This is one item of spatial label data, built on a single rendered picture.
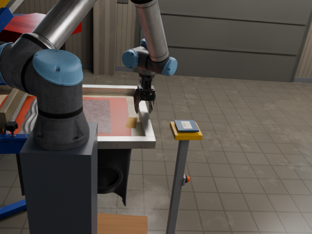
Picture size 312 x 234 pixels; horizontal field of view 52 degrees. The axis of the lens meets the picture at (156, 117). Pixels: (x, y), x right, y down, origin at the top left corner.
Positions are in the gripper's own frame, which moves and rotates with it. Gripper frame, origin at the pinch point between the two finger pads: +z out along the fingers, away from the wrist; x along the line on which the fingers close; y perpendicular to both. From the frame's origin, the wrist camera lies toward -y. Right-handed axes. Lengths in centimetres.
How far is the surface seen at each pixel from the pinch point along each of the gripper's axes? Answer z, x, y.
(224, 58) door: 67, 162, -309
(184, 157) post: 18.1, 19.9, 14.0
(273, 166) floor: 98, 138, -82
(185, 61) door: 74, 105, -314
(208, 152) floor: 98, 82, -107
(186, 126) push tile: 1.1, 18.8, 13.6
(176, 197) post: 43.3, 18.7, 14.0
